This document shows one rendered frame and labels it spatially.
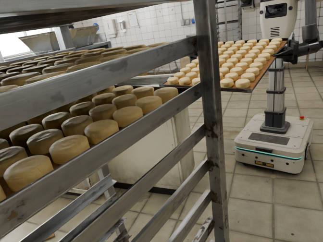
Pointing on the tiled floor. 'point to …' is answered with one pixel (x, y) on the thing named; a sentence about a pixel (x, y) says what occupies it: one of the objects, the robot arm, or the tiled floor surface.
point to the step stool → (168, 68)
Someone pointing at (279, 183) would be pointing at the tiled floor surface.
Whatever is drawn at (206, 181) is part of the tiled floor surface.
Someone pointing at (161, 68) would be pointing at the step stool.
